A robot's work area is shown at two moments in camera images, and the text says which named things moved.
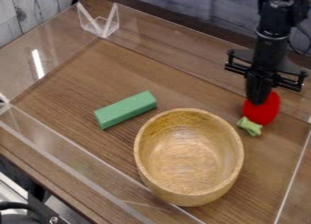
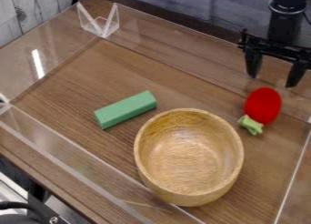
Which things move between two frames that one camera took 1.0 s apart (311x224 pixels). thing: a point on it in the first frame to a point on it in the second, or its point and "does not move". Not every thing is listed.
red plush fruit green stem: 259,114 does not move
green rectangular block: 126,109 does not move
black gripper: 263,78 to 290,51
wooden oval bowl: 190,157 does not move
